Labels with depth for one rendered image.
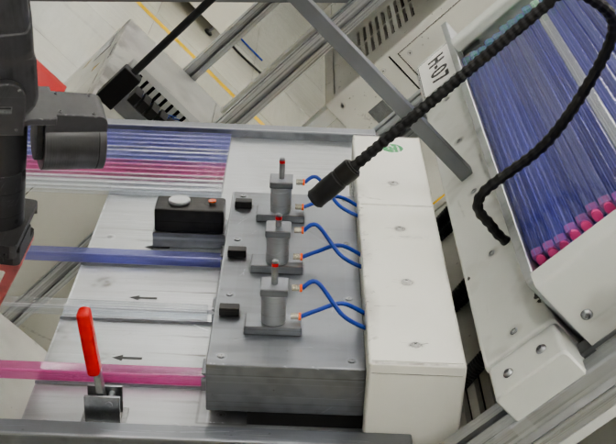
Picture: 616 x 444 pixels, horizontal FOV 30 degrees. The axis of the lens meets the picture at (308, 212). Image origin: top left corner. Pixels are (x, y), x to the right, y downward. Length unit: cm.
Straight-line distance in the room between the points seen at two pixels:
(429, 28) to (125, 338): 135
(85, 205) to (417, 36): 79
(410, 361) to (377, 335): 5
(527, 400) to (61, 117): 48
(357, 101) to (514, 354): 149
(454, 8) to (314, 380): 144
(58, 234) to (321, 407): 162
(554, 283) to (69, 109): 47
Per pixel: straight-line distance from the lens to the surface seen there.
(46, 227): 255
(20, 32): 99
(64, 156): 108
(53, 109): 107
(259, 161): 149
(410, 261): 109
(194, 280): 121
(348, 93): 236
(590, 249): 87
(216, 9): 570
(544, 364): 89
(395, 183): 125
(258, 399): 98
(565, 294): 88
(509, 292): 98
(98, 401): 99
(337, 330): 102
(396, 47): 233
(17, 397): 167
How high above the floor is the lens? 156
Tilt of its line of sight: 18 degrees down
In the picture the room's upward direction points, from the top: 50 degrees clockwise
